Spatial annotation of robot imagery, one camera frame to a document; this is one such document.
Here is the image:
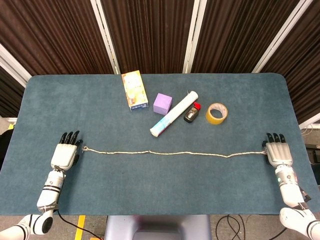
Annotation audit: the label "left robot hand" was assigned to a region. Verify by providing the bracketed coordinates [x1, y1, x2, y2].
[50, 130, 84, 171]

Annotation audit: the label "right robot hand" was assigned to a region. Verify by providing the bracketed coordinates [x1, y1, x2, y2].
[261, 132, 294, 167]

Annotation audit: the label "beige twisted rope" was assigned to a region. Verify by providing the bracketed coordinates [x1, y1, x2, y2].
[82, 146, 268, 159]

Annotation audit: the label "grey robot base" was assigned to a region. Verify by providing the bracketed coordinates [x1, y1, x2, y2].
[104, 214, 212, 240]

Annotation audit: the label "yellow tape roll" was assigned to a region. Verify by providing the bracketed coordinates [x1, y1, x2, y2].
[205, 102, 229, 125]

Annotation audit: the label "yellow floor tape strip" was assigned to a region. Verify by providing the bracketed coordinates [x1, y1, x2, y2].
[74, 214, 86, 240]

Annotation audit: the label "yellow printed carton box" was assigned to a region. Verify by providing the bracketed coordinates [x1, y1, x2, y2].
[121, 70, 150, 112]

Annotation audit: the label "small black bottle red cap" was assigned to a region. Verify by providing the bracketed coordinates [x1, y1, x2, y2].
[183, 101, 202, 124]

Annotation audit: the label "blue felt table mat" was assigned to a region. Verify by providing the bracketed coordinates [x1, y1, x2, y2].
[0, 72, 320, 216]

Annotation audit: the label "purple cube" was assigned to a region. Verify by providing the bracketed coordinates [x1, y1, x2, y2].
[152, 92, 173, 116]

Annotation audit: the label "white rolled paper tube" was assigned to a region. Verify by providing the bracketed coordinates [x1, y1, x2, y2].
[149, 90, 200, 138]

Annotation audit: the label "brown folding screen panels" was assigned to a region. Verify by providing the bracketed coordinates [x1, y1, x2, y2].
[0, 0, 320, 125]

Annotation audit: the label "black floor cable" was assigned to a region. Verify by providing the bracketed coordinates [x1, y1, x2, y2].
[215, 214, 251, 240]

